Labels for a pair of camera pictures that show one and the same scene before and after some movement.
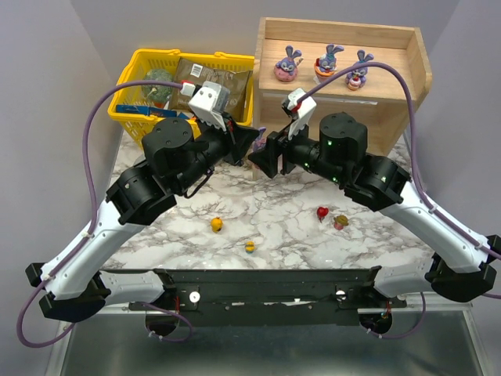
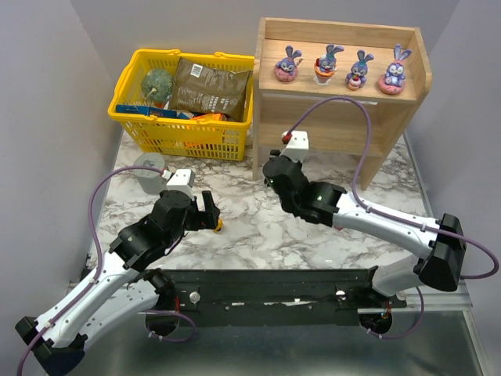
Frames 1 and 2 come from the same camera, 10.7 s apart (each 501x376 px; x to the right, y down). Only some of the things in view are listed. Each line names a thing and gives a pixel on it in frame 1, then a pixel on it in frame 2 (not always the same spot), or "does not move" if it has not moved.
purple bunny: [286, 69] does not move
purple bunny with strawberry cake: [357, 78] does not move
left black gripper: [233, 140] -> [200, 214]
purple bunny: [260, 142] -> [393, 83]
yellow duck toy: [217, 224] does not move
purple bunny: [326, 64] does not move
